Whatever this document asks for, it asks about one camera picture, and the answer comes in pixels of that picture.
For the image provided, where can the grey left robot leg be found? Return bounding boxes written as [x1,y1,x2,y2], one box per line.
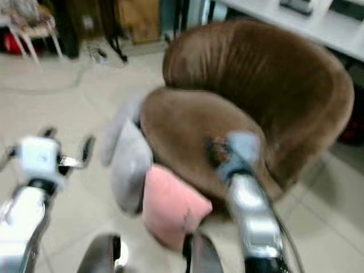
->
[76,233,123,273]

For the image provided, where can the black tripod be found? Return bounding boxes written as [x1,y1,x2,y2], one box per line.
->
[98,0,129,63]

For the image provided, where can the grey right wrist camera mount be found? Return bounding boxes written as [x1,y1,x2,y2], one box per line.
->
[215,131,263,184]

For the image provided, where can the grey robot leg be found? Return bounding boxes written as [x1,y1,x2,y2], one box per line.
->
[181,233,226,273]
[76,233,123,273]

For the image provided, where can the brown cardboard box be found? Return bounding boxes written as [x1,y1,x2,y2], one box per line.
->
[117,0,163,46]

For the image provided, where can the white chair with cloth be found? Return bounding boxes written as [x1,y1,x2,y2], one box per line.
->
[9,0,65,64]

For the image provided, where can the pink pillow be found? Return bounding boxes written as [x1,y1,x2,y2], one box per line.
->
[141,164,214,251]

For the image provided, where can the white desk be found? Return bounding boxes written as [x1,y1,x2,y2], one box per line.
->
[216,0,364,62]

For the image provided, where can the dark wooden cabinet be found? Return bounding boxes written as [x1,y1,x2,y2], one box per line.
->
[52,0,81,60]

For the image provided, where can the white floor cable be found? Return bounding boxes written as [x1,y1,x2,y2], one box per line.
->
[0,55,95,96]

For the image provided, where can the red object under chair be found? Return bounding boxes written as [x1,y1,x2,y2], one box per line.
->
[3,32,29,57]

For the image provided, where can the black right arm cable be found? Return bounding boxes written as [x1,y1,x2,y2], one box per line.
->
[253,169,307,273]

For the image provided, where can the black device on desk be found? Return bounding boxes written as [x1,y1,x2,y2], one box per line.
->
[279,0,315,16]

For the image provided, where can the brown velvet armchair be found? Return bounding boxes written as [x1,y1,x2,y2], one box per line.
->
[139,20,356,218]

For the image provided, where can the white power strip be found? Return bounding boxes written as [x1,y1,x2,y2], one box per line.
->
[90,47,110,63]

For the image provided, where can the grey right robot leg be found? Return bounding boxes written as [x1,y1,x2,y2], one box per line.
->
[181,233,226,273]

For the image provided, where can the grey pillow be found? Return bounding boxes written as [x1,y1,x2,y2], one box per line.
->
[102,94,154,216]

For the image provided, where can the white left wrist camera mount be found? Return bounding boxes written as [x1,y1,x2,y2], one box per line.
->
[15,135,67,184]

